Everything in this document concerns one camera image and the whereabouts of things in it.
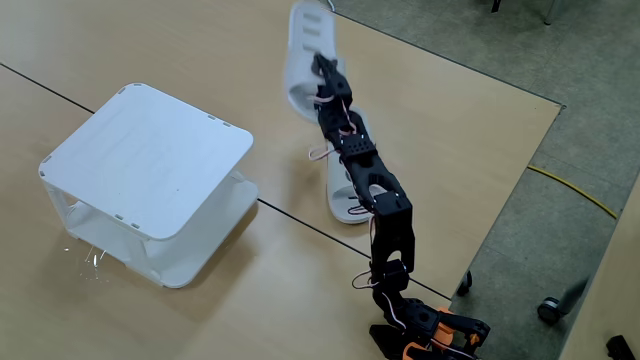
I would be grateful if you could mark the white bear slipper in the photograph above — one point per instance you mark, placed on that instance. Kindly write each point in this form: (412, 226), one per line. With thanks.
(345, 195)
(305, 55)

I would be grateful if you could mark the grey black caster wheel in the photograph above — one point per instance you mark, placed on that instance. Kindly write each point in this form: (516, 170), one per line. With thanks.
(550, 310)

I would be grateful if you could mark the small black object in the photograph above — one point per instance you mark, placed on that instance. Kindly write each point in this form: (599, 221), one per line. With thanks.
(620, 348)

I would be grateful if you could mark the grey metal chair leg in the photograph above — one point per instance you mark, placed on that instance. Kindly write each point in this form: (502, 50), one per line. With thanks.
(550, 11)

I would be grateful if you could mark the white open plastic box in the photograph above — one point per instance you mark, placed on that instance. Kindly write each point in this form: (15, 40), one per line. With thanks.
(150, 160)

